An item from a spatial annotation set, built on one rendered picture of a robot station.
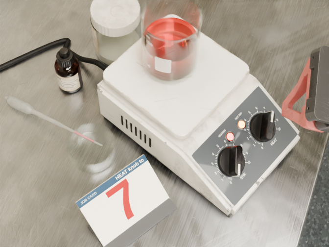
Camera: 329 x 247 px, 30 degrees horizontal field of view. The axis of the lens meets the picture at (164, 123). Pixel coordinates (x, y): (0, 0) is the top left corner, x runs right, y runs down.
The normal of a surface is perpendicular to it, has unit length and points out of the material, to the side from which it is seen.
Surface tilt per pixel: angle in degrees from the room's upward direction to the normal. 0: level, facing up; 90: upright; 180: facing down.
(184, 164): 90
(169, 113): 0
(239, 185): 30
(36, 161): 0
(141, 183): 40
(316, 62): 67
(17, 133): 0
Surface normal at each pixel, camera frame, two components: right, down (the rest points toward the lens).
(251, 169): 0.39, -0.14
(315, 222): 0.02, -0.50
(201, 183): -0.66, 0.65
